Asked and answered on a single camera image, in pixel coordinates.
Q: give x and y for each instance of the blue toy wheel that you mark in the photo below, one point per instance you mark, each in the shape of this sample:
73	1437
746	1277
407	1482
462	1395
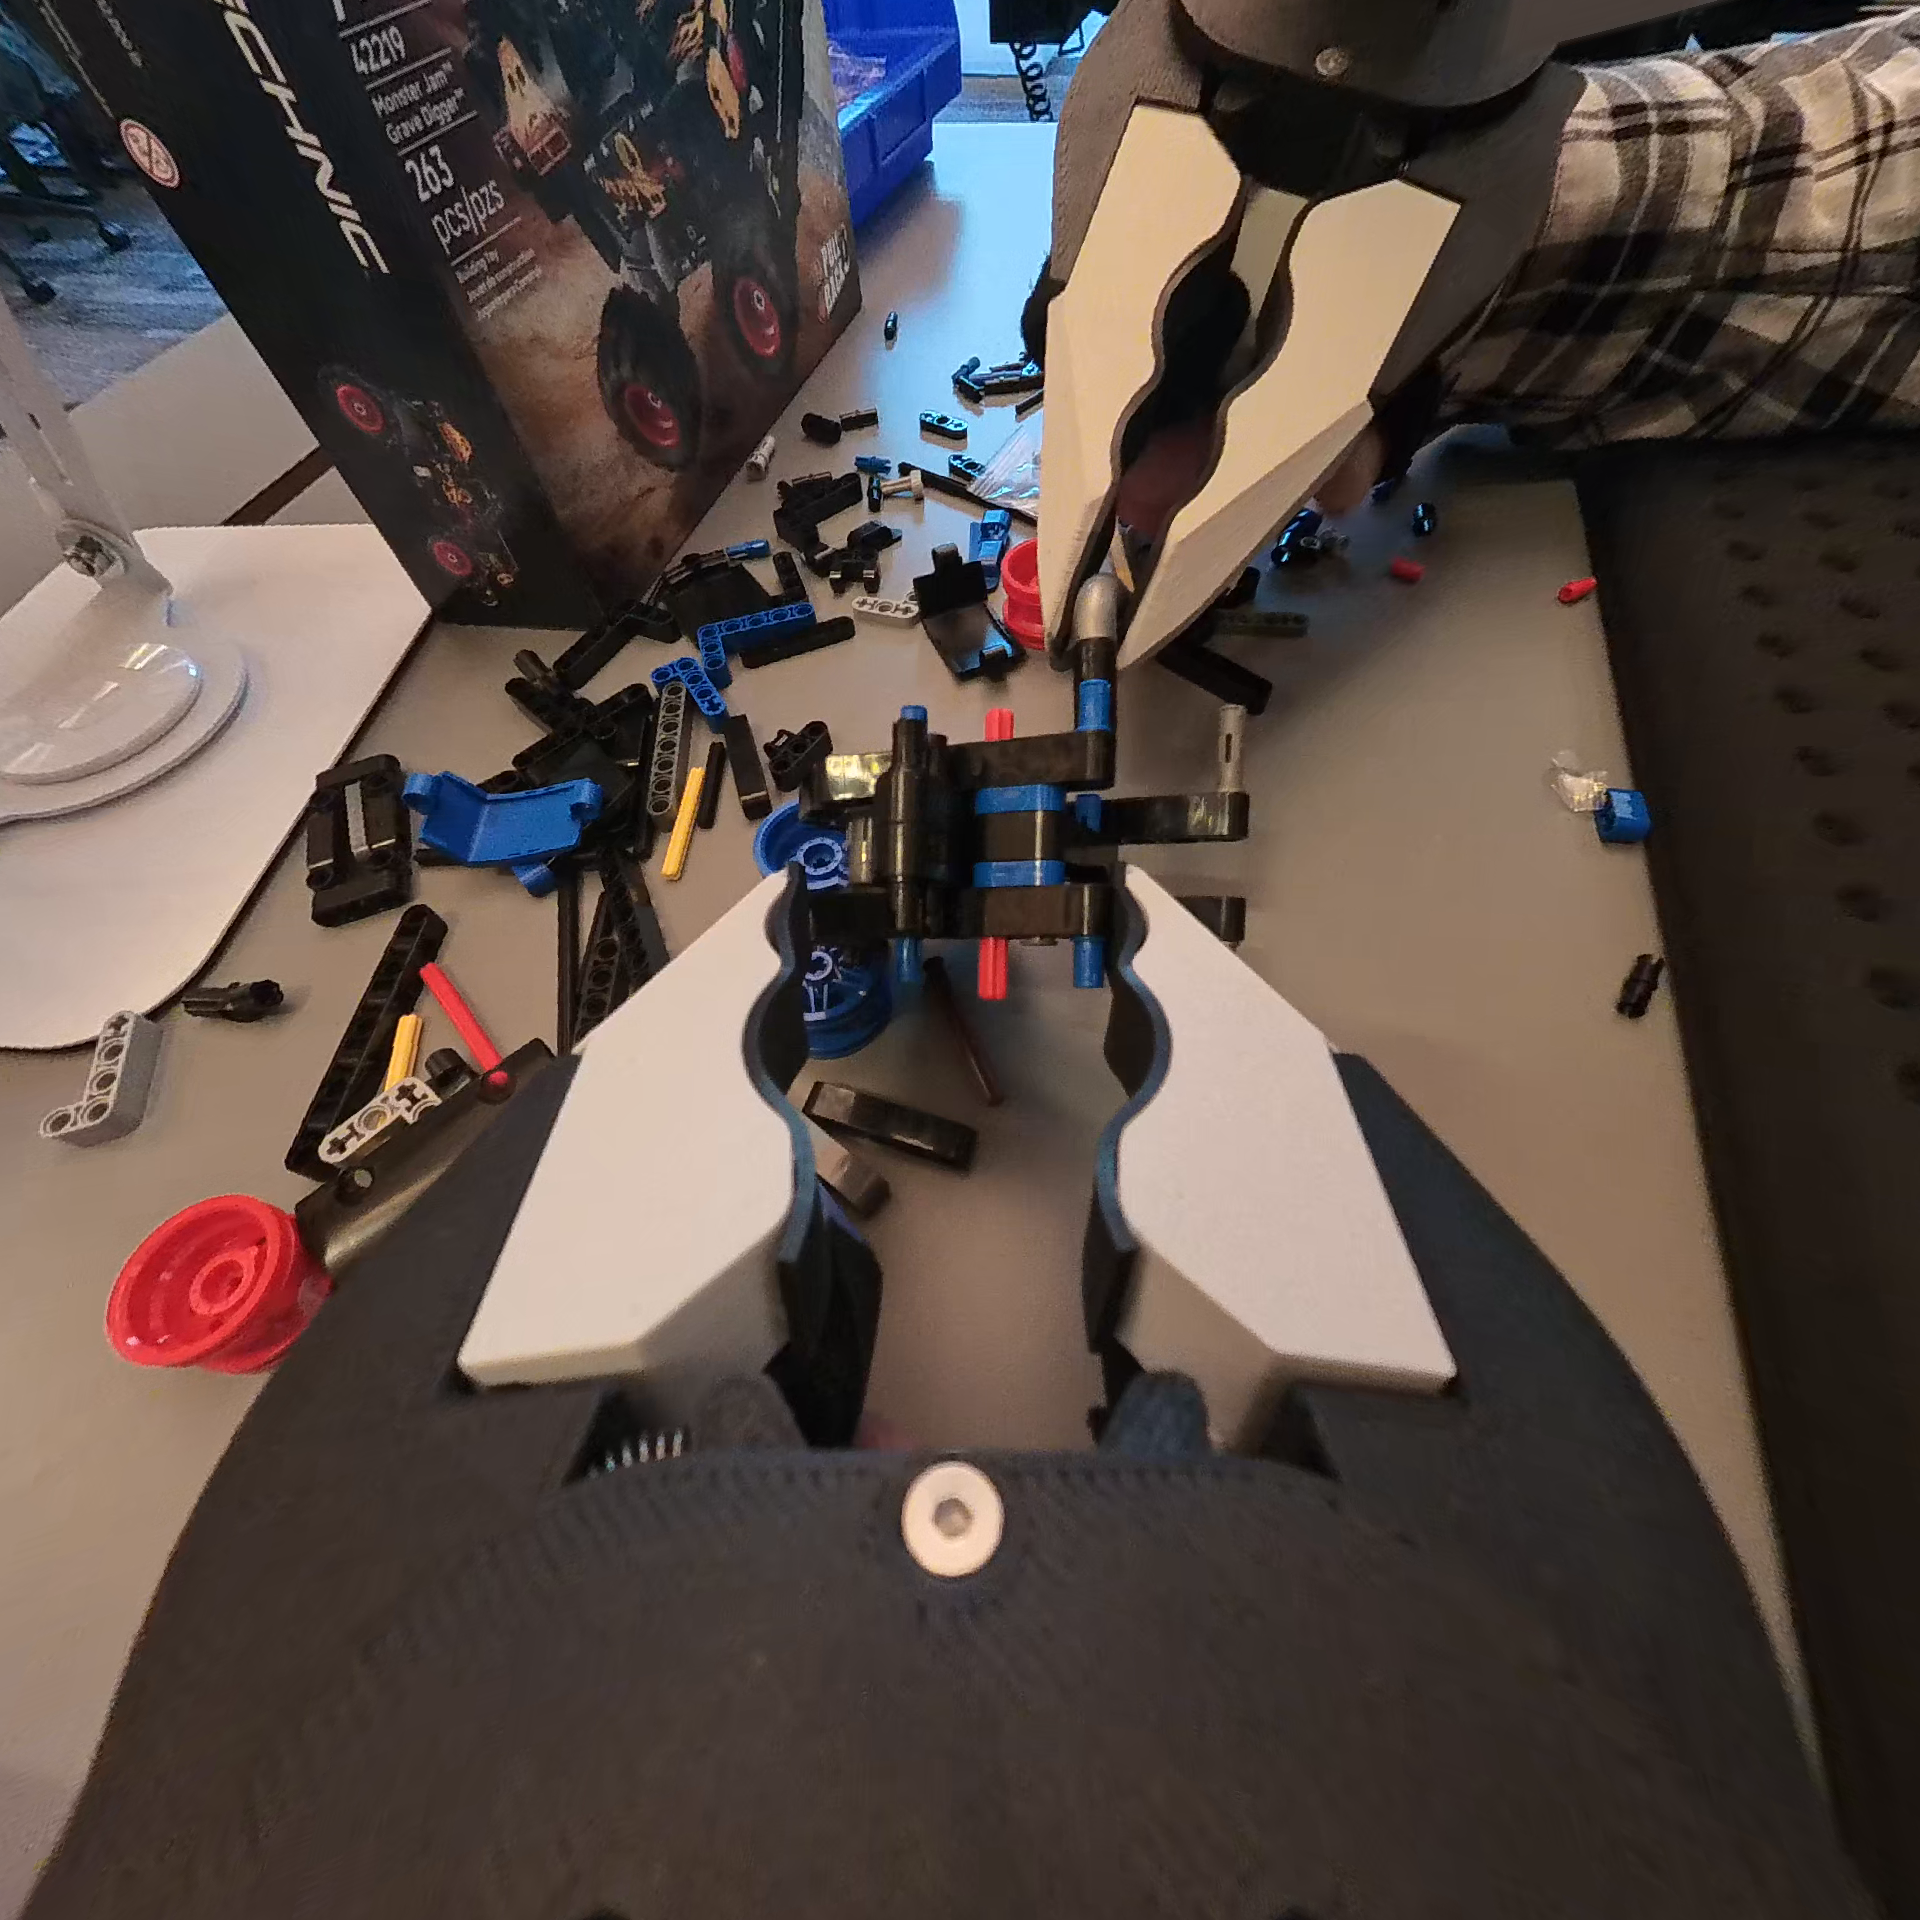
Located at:
855	990
797	848

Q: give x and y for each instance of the black perforated pad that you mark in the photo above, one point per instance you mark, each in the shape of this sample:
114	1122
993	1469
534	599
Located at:
1769	1049

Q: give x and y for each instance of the blue angled beam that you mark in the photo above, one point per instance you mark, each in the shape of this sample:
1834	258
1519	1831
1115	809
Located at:
779	638

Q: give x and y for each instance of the red axle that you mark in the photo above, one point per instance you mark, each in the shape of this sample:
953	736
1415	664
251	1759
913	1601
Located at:
462	1018

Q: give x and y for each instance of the black toy brick box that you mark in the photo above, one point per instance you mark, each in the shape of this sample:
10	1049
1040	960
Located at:
523	299

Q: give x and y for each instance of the dark grey perforated beam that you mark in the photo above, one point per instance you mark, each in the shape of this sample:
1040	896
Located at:
669	763

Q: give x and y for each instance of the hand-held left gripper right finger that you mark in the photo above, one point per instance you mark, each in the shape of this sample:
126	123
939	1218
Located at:
1277	1171

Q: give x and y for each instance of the person's right hand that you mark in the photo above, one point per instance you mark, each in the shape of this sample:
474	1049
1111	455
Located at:
1170	480

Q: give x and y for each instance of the grey desk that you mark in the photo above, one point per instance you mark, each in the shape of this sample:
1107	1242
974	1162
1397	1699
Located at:
1424	901

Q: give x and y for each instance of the short black pin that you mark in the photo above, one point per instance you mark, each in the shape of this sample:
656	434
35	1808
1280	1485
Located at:
1642	986

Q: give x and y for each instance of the white monitor stand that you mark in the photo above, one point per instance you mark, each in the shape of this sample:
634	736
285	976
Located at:
181	839

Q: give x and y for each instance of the small clear plastic wrapper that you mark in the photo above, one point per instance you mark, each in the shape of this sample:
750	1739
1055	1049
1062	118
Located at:
1576	781

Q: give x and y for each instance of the short yellow axle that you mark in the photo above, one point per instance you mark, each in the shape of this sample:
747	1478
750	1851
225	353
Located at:
405	1049

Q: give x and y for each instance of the grey rounded connector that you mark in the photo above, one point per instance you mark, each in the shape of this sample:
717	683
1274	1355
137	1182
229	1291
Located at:
1097	608

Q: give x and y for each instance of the white angled connector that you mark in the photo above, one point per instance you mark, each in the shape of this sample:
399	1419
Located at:
375	1122
885	607

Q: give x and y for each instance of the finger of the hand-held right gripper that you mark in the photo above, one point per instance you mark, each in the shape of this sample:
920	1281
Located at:
1096	299
1350	299

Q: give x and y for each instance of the red toy wheel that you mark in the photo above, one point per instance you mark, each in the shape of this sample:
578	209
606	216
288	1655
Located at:
210	1282
1025	593

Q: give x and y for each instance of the scattered black brick pieces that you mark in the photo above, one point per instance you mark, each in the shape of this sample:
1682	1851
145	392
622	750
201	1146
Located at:
885	1122

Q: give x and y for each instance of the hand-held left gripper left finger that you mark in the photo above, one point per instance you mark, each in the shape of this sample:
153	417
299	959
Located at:
645	1171

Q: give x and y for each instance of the light grey angled beam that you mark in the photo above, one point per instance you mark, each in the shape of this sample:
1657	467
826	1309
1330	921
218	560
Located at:
106	1079

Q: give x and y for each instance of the black blue brick assembly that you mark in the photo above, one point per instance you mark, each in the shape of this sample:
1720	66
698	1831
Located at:
914	839

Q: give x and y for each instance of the small blue panel piece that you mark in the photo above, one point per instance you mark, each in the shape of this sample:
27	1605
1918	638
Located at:
987	537

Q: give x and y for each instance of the small blue brick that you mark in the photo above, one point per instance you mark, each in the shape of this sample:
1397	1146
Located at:
1623	818

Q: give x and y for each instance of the dark brown axle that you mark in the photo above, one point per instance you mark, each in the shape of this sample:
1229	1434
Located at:
960	1037

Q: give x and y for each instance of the person's right forearm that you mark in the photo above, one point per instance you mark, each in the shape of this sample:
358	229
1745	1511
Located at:
1723	225

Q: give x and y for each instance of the long yellow axle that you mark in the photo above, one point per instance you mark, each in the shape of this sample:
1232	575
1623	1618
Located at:
683	821

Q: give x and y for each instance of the black hinged panel piece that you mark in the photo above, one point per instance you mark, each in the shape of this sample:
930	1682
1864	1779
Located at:
974	630

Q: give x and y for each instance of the blue storage bin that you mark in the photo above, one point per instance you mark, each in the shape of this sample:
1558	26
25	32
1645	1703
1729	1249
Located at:
902	90

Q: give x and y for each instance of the black square frame piece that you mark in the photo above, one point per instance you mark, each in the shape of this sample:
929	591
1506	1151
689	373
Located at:
328	862

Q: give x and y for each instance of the blue curved panel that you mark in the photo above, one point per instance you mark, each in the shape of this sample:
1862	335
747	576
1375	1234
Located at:
511	826

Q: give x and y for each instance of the clear plastic bag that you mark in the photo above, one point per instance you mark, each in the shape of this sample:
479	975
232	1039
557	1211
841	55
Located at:
1009	465

